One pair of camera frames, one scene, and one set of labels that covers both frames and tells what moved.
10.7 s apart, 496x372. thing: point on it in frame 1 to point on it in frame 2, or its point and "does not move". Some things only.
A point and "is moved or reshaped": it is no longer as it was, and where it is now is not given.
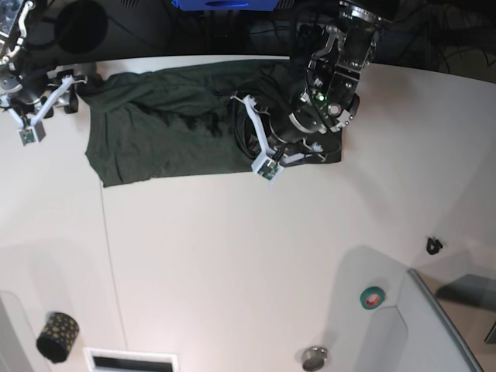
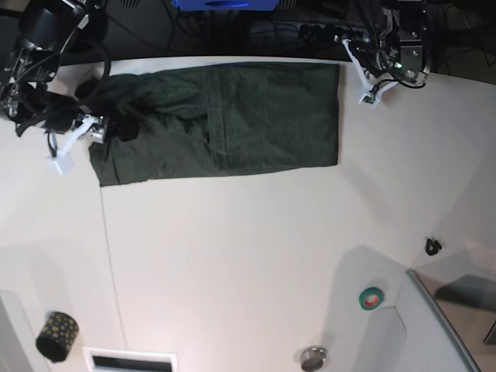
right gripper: [296, 124] to [367, 54]
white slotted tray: [106, 359] does not move
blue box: [226, 5] does not move
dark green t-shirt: [179, 121] is moved or reshaped
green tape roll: [372, 297] does not move
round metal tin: [315, 358] does not move
